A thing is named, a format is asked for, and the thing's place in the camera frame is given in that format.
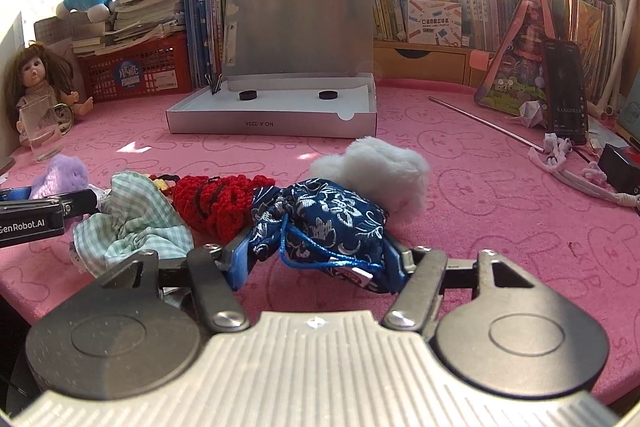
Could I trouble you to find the green checked cloth scrunchie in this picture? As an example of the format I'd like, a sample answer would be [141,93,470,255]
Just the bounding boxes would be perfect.
[72,171,194,279]

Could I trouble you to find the white plastic pipes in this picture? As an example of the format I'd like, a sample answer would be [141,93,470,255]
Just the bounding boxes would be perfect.
[596,0,637,118]

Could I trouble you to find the pink and white cord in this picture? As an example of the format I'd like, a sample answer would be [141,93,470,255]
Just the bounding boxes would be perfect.
[530,132,640,208]

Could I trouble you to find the pink bunny-print tablecloth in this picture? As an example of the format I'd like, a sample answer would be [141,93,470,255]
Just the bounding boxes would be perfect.
[0,76,640,408]

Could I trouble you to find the wooden drawer shelf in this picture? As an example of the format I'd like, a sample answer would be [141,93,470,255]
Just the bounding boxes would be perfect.
[372,38,497,88]

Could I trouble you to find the purple fluffy plush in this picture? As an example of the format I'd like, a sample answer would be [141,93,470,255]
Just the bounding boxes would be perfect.
[30,153,90,200]

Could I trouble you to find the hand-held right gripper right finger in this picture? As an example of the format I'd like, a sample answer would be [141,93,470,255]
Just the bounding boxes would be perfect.
[380,239,538,333]

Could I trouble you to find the pink triangular cartoon bag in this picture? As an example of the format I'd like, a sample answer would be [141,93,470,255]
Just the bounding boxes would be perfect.
[474,0,557,116]

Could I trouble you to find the small black box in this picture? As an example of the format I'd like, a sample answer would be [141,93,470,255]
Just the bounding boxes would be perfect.
[597,143,640,196]

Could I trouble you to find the blue brocade drawstring pouch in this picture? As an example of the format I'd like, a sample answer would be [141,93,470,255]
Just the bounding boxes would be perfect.
[249,178,401,295]

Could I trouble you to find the brown-haired doll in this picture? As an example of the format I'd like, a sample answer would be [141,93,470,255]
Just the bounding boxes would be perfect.
[2,41,94,148]

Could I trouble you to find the red plastic basket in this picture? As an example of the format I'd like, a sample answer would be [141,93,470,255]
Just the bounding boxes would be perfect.
[77,32,194,101]

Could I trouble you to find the white cardboard box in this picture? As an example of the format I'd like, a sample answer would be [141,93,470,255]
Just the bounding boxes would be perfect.
[166,0,378,138]

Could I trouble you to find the black smartphone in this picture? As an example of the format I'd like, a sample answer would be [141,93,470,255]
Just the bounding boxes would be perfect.
[544,39,590,146]

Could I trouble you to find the small colourful hair tie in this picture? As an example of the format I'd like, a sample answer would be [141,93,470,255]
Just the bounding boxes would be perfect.
[147,173,182,196]

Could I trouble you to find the row of blue folders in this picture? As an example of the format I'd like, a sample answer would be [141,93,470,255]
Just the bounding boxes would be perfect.
[186,0,253,91]

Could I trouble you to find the stack of worn books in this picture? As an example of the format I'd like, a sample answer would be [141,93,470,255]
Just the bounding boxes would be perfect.
[71,0,189,56]

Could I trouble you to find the white fluffy plush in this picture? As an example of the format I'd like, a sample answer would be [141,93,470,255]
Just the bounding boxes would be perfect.
[310,136,431,220]

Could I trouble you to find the thin metal rod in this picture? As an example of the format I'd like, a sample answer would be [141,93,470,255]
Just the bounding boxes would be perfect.
[428,96,549,154]

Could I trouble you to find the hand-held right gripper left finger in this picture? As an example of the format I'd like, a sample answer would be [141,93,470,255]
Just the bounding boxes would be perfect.
[97,229,253,334]

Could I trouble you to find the label printer box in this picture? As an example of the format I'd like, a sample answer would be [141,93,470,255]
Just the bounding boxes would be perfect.
[405,0,464,46]

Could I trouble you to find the pink plastic clip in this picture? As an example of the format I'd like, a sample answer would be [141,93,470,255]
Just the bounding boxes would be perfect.
[470,49,497,74]

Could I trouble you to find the clear glass cup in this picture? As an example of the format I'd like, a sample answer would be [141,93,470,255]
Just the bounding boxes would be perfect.
[18,99,66,164]

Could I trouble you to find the red crochet pouch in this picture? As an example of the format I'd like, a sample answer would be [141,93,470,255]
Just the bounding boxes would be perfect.
[172,174,277,250]

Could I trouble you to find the white origami paper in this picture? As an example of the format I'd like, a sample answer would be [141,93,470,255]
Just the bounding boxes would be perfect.
[515,99,547,128]

